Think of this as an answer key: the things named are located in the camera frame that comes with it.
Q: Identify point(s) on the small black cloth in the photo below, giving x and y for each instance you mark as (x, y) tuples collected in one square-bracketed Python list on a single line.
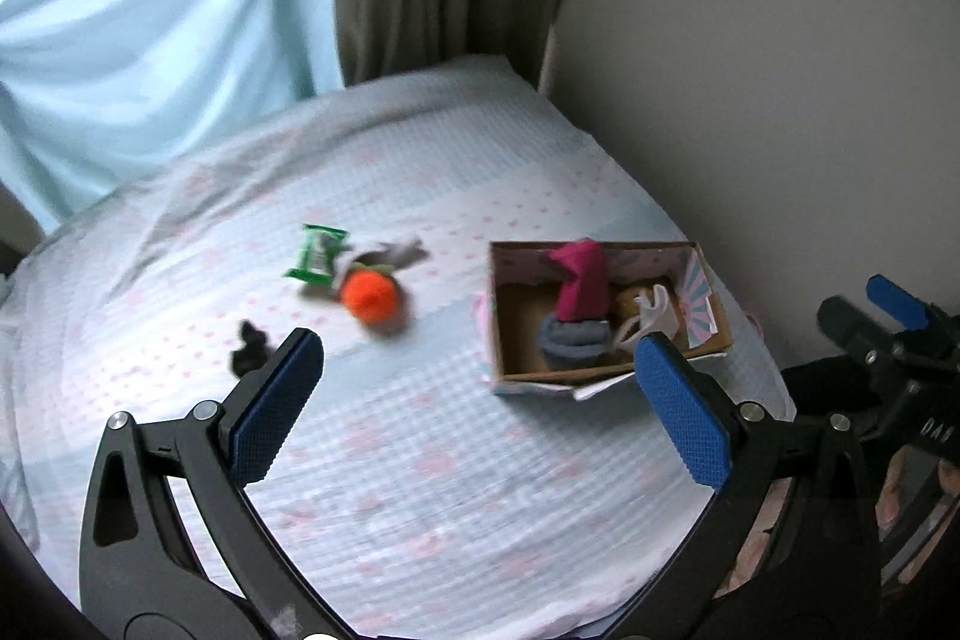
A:
[(255, 350)]

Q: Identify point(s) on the magenta cloth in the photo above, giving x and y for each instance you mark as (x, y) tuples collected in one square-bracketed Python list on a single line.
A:
[(584, 291)]

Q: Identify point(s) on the person's right hand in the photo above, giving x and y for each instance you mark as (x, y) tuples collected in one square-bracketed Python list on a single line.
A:
[(915, 484)]

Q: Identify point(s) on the patterned bed cover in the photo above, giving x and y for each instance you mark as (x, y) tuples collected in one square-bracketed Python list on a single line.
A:
[(418, 503)]

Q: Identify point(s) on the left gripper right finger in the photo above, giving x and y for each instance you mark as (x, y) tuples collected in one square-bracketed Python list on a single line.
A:
[(823, 577)]

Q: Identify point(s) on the orange pompom ball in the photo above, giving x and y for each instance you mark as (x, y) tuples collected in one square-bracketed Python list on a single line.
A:
[(370, 296)]

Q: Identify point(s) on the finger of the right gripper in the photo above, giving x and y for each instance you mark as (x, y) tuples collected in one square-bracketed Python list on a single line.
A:
[(848, 328), (893, 300)]

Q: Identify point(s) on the green snack packet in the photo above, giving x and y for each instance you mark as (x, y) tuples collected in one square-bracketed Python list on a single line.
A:
[(316, 264)]

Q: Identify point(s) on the open cardboard box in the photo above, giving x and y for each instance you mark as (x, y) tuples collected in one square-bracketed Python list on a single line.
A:
[(523, 290)]

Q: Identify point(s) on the light grey sock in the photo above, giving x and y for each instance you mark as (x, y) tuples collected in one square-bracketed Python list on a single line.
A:
[(384, 257)]

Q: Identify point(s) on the light blue hanging sheet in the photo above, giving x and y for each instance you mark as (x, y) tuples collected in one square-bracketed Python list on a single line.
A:
[(96, 93)]

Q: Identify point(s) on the white cloth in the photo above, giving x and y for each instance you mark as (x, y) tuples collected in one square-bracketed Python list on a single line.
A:
[(663, 319)]

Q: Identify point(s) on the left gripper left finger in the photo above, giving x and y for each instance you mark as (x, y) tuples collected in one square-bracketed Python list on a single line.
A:
[(172, 546)]

